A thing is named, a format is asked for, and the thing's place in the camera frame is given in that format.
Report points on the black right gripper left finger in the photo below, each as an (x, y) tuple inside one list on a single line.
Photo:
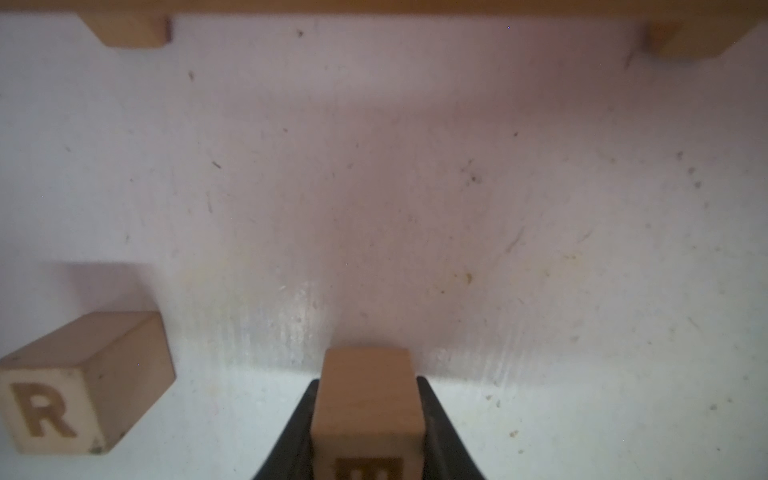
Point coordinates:
[(291, 456)]

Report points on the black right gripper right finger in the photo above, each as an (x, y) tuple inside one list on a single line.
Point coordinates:
[(445, 455)]

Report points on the wooden letter block E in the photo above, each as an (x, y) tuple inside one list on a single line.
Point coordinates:
[(368, 421)]

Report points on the wooden letter block R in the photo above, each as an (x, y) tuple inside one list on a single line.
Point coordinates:
[(80, 389)]

